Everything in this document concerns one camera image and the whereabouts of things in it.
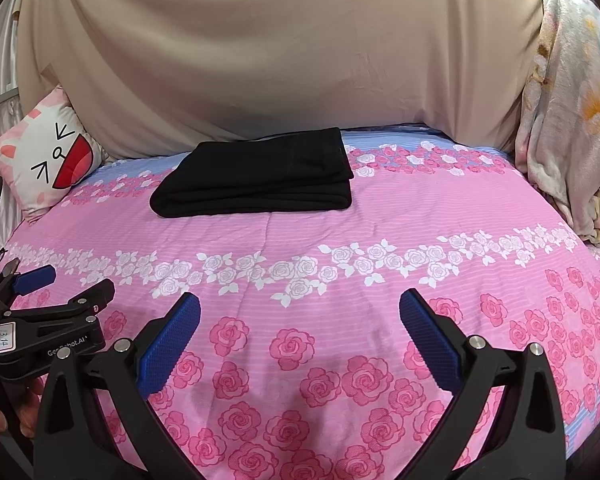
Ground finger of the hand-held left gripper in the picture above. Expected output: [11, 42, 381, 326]
[2, 279, 116, 342]
[0, 264, 57, 311]

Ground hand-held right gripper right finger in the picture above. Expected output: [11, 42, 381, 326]
[399, 288, 567, 480]

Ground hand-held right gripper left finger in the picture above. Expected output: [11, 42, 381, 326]
[32, 292, 203, 480]

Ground black pants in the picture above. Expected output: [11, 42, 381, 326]
[149, 127, 356, 219]

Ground person's left hand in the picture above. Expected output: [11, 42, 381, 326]
[0, 379, 47, 438]

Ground cat face pillow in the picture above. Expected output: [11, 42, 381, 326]
[0, 85, 106, 221]

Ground pink floral bed sheet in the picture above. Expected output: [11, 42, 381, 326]
[0, 127, 600, 480]

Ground floral fleece blanket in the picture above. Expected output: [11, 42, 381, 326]
[514, 0, 600, 247]

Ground beige cloth cover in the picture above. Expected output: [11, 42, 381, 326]
[17, 0, 556, 163]

